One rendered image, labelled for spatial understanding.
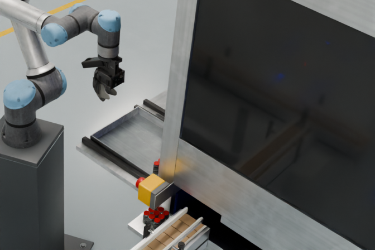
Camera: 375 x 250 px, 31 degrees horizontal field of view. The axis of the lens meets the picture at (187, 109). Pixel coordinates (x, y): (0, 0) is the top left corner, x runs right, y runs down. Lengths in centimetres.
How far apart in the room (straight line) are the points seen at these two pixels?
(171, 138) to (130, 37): 278
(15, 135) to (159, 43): 233
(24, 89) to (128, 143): 43
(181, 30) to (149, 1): 343
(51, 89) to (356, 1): 142
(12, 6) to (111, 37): 35
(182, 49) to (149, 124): 78
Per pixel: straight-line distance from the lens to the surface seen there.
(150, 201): 217
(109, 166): 244
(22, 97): 253
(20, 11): 233
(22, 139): 263
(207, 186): 209
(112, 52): 229
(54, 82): 264
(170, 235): 216
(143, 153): 249
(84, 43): 472
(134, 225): 224
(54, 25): 222
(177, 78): 196
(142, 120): 265
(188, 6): 183
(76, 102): 417
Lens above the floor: 253
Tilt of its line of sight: 37 degrees down
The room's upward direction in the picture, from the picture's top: 8 degrees clockwise
